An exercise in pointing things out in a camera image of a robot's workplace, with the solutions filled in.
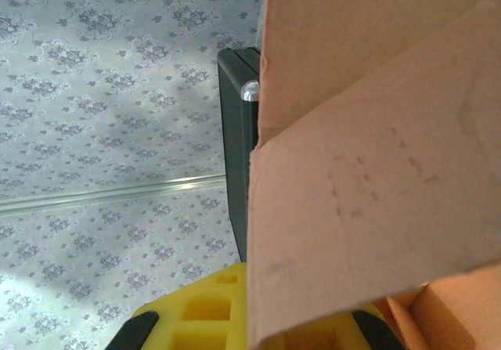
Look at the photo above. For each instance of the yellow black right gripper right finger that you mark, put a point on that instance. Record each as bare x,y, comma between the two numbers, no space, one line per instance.
368,330

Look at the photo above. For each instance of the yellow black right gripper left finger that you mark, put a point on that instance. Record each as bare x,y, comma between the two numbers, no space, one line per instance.
203,311

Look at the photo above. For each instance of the tan cardboard box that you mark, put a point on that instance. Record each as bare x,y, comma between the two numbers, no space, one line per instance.
372,170

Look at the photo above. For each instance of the black briefcase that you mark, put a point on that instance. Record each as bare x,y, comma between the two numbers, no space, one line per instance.
235,150

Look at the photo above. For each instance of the aluminium frame post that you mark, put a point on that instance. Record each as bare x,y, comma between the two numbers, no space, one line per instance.
117,193

